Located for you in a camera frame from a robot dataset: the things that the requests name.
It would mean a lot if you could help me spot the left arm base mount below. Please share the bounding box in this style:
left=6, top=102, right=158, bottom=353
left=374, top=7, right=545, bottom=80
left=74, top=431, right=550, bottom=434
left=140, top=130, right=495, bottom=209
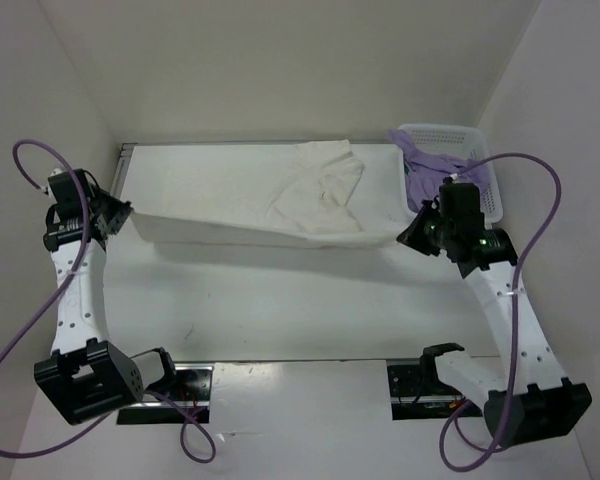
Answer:
left=116, top=363, right=214, bottom=426

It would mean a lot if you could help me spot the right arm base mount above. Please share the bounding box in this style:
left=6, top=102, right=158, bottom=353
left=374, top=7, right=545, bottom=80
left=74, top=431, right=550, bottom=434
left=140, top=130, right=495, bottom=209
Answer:
left=386, top=358, right=465, bottom=420

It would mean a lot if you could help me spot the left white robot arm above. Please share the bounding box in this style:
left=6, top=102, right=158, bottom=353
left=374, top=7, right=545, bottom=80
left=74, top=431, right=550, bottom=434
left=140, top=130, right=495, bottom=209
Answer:
left=34, top=169, right=180, bottom=425

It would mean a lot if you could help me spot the purple t shirt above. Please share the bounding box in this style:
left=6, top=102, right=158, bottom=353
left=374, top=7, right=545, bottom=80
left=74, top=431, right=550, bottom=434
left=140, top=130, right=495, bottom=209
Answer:
left=388, top=129, right=490, bottom=213

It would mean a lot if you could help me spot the white t shirt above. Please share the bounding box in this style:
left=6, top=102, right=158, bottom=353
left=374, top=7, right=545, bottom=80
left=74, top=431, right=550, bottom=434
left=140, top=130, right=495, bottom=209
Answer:
left=121, top=141, right=411, bottom=248

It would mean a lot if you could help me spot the white plastic basket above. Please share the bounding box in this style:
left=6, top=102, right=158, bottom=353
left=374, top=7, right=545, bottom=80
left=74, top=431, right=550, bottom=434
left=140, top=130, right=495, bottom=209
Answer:
left=394, top=123, right=505, bottom=226

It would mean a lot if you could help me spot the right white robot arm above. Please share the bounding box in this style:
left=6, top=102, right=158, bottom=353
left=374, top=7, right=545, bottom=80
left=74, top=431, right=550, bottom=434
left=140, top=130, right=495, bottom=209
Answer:
left=397, top=178, right=592, bottom=449

